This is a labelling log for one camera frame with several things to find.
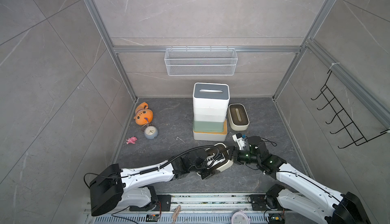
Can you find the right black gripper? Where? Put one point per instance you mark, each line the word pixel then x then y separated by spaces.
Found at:
pixel 236 157

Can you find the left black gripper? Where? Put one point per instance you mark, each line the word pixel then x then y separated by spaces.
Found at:
pixel 209 173

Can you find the cream box dark lid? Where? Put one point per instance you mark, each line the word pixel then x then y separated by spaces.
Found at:
pixel 238 117
pixel 220 167

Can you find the large bamboo lid tissue box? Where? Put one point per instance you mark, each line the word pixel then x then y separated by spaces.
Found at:
pixel 217 137

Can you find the green tissue box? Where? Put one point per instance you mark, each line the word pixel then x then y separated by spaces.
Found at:
pixel 208 126

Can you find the small bamboo lid tissue box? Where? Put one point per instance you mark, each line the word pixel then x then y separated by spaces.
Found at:
pixel 209 118

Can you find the grey lid white tissue box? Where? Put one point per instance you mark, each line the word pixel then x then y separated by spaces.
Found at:
pixel 211 95

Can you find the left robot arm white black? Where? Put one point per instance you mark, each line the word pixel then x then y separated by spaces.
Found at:
pixel 132 186

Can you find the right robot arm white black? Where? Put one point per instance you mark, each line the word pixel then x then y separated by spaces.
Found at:
pixel 296 191

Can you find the cream box dark lid back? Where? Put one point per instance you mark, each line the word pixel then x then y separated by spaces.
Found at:
pixel 238 117

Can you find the small grey alarm clock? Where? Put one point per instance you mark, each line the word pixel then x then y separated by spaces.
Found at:
pixel 151 132

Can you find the small pink toy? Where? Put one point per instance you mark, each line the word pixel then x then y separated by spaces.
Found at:
pixel 131 140

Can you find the orange plush toy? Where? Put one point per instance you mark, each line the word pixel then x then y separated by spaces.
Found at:
pixel 143 115

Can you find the pink round object front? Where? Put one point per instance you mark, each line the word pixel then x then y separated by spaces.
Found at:
pixel 240 218

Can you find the small circuit board front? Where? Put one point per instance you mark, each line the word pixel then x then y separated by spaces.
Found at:
pixel 152 217

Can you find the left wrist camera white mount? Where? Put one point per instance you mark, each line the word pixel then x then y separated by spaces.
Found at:
pixel 214 159

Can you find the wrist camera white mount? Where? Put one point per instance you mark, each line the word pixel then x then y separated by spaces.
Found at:
pixel 214 159
pixel 240 139

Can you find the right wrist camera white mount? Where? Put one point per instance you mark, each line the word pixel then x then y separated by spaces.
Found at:
pixel 240 139

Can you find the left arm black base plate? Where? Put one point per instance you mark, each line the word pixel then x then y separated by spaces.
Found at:
pixel 158 202

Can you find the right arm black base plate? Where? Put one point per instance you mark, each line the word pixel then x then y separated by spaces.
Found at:
pixel 258 202

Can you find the wooden brush handle front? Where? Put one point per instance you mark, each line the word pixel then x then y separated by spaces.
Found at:
pixel 176 214

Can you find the white wire mesh basket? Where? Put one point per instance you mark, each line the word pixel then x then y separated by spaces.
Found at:
pixel 200 61

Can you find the black wire hook rack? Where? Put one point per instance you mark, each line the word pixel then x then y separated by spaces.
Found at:
pixel 340 113

